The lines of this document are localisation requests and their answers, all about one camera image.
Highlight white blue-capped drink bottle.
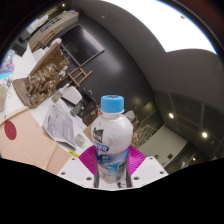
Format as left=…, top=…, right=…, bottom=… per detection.
left=90, top=94, right=134, bottom=184

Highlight white cabinet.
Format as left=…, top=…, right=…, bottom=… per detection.
left=28, top=9, right=80, bottom=51

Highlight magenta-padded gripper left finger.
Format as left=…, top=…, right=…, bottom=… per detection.
left=56, top=145, right=100, bottom=189

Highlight flat round red coaster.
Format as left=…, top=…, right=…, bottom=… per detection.
left=3, top=120, right=18, bottom=141

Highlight printed newspaper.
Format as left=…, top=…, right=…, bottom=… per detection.
left=42, top=99, right=78, bottom=150

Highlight recessed ceiling spotlights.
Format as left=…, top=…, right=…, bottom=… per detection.
left=168, top=112, right=208, bottom=163

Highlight white plastic chair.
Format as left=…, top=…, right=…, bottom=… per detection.
left=61, top=85, right=83, bottom=106

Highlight wooden easel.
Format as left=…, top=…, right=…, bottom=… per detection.
left=64, top=65, right=94, bottom=88

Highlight small green-labelled bottle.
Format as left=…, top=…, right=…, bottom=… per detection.
left=51, top=83, right=71, bottom=103

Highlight yellow marker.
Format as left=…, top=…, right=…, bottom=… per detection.
left=68, top=149, right=80, bottom=158

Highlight grey spray bottle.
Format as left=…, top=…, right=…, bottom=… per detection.
left=69, top=101, right=84, bottom=118

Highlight black wall-mounted screen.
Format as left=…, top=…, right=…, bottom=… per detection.
left=59, top=23, right=105, bottom=68

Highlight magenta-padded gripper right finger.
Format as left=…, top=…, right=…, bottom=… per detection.
left=124, top=145, right=169, bottom=189

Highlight flattened tan cardboard sheet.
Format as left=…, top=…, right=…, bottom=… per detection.
left=0, top=108, right=84, bottom=176

